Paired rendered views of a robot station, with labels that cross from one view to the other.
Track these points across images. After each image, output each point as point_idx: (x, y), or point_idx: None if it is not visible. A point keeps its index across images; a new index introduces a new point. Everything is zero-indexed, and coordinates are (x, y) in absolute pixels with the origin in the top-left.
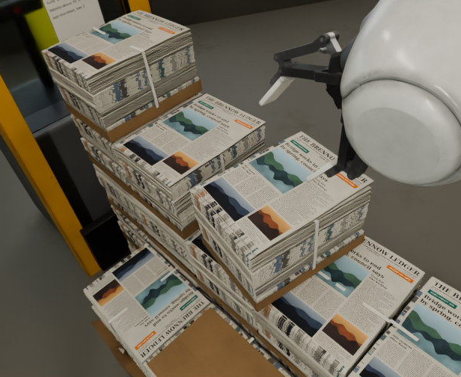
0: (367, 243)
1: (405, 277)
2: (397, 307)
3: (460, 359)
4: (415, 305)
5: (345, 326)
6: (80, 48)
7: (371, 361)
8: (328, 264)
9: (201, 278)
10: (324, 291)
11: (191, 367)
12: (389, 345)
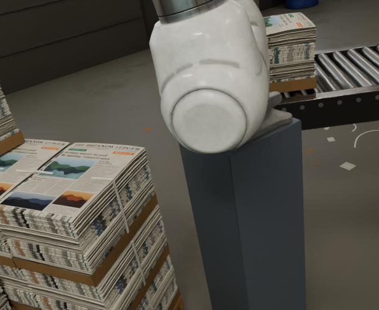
0: (29, 141)
1: (54, 148)
2: (42, 163)
3: (81, 171)
4: (56, 158)
5: None
6: None
7: (11, 194)
8: None
9: None
10: None
11: None
12: (29, 182)
